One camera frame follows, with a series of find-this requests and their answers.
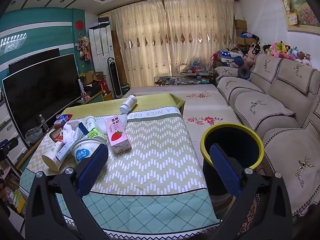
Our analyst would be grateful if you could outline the artificial flower wall decoration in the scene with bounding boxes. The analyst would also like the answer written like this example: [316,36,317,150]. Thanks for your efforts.
[75,35,91,62]

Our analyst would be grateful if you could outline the white toothpaste box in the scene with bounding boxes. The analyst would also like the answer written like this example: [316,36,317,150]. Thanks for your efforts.
[55,141,73,161]

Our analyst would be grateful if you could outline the black television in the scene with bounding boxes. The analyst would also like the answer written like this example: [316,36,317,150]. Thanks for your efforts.
[2,48,83,143]

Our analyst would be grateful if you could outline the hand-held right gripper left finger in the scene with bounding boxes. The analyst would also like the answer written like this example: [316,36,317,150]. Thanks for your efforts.
[25,144,109,240]

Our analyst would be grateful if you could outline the white drawer cabinet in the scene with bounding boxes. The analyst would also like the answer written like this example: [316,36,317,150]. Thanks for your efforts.
[0,100,28,165]

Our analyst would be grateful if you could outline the patterned green chevron tablecloth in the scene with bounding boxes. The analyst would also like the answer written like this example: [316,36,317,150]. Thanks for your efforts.
[19,93,220,240]

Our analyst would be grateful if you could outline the white floor air conditioner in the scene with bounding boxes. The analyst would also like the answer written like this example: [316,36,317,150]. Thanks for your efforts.
[88,24,115,80]

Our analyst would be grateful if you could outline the framed flower painting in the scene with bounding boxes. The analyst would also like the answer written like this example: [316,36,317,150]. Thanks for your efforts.
[276,0,320,33]

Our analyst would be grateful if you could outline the white plastic bottle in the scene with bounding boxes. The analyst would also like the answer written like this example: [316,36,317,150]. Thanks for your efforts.
[119,95,138,114]

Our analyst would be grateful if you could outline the glass ashtray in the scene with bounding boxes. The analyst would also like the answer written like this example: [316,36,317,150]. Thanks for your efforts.
[25,127,43,144]

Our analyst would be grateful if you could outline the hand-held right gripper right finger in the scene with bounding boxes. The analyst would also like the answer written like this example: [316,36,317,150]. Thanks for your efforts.
[209,144,293,240]

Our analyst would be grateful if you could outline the white pudding cup blue label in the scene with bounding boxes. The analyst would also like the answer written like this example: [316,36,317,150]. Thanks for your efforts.
[71,135,107,165]

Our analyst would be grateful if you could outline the beige sofa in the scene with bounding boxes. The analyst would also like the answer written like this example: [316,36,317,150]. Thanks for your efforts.
[214,53,320,218]

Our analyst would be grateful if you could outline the green label drink bottle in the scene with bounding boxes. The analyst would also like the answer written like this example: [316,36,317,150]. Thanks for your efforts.
[85,116,104,140]

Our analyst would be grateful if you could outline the dark blue bin yellow rim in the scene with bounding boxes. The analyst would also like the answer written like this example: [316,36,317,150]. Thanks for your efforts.
[200,123,265,202]

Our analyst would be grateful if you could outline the red white snack wrapper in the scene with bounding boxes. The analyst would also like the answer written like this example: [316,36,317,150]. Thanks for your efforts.
[50,129,64,142]

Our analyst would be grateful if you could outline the pile of plush toys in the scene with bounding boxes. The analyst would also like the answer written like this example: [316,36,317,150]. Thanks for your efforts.
[240,31,313,68]

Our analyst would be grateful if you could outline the stack of cardboard boxes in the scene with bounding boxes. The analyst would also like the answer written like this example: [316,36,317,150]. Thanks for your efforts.
[234,17,258,46]

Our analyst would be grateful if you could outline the white paper cup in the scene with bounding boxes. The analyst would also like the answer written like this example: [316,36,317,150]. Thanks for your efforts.
[41,141,65,172]

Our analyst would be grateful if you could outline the glass coffee table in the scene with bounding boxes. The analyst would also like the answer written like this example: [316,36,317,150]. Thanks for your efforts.
[153,74,215,87]

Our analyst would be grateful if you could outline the black white tower fan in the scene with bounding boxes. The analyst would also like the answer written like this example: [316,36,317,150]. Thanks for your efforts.
[107,57,123,98]

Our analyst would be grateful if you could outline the floral bed sheet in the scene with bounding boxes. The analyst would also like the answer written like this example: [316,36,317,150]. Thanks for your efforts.
[129,84,244,140]

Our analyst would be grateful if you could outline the red blue snack packet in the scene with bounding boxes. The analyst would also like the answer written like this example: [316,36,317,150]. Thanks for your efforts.
[54,114,73,128]

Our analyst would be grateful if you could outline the open cardboard box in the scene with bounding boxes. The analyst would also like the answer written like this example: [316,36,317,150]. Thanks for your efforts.
[85,70,105,85]

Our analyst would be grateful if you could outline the beige curtains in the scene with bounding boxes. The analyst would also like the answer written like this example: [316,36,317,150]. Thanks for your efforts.
[109,0,237,93]

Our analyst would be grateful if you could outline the clear water bottle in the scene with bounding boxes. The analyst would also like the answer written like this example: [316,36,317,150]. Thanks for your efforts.
[39,114,50,132]

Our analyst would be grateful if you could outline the pink strawberry milk carton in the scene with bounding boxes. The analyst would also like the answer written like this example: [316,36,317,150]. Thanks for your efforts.
[104,115,132,155]

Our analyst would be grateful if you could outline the white tissue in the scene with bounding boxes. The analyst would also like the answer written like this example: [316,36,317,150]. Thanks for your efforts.
[62,120,80,143]

